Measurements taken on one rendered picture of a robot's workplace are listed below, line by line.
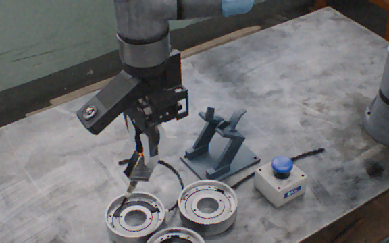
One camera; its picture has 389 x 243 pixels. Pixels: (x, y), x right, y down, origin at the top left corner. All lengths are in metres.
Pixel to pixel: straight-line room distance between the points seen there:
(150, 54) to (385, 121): 0.59
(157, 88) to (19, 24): 1.70
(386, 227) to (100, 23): 1.71
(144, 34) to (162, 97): 0.12
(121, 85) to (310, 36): 0.80
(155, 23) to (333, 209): 0.50
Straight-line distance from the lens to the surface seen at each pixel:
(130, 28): 0.78
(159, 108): 0.87
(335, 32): 1.59
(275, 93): 1.33
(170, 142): 0.93
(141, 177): 0.97
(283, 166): 1.04
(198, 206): 1.04
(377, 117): 1.23
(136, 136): 0.94
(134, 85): 0.84
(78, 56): 2.70
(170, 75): 0.87
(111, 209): 1.03
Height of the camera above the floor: 1.59
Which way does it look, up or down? 40 degrees down
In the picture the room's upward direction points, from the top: 1 degrees counter-clockwise
